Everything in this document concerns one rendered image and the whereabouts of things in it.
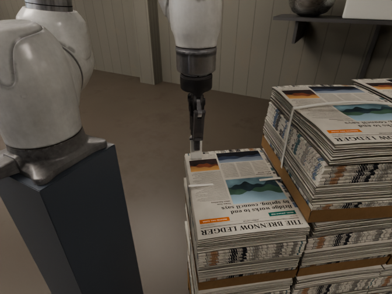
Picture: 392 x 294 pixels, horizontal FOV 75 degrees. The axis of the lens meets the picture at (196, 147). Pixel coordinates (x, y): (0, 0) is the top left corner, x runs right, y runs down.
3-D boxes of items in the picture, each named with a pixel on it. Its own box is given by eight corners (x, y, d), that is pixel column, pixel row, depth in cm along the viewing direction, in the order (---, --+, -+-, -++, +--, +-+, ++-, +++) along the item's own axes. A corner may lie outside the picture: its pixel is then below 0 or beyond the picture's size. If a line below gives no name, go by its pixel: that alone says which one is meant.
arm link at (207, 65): (212, 41, 60) (212, 67, 63) (174, 42, 59) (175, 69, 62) (221, 49, 52) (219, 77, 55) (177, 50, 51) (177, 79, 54)
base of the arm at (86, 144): (-32, 171, 53) (-45, 148, 51) (60, 128, 70) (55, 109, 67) (20, 199, 46) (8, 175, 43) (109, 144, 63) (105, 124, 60)
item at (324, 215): (282, 182, 76) (285, 170, 74) (374, 177, 78) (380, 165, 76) (307, 223, 62) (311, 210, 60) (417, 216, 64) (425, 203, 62)
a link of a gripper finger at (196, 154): (201, 136, 67) (202, 137, 67) (201, 157, 71) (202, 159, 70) (190, 136, 67) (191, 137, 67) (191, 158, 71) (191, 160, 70)
